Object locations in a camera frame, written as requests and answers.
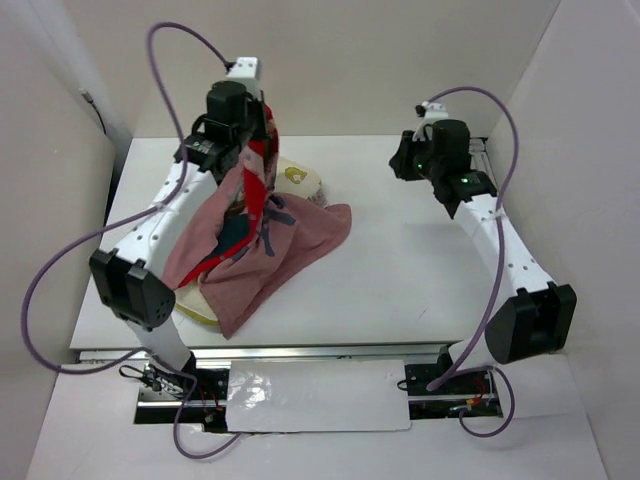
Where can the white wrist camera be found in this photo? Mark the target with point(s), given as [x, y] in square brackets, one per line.
[247, 71]
[430, 110]

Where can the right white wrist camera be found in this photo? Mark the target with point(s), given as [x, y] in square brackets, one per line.
[430, 110]

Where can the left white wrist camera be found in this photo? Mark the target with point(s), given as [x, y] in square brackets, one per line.
[247, 71]

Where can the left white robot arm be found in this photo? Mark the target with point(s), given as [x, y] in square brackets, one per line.
[129, 276]

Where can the cream yellow pillow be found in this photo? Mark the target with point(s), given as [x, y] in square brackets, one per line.
[291, 178]

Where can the aluminium side frame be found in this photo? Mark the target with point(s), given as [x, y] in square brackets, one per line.
[480, 159]

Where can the white cover plate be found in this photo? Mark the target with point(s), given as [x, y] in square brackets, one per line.
[317, 396]

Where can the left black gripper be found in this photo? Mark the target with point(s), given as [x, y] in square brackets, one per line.
[259, 107]

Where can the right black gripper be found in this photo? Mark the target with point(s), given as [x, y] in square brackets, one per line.
[400, 162]

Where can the red printed pillowcase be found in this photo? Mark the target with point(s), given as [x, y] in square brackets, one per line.
[260, 235]

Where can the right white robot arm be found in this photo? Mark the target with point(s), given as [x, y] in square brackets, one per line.
[528, 313]

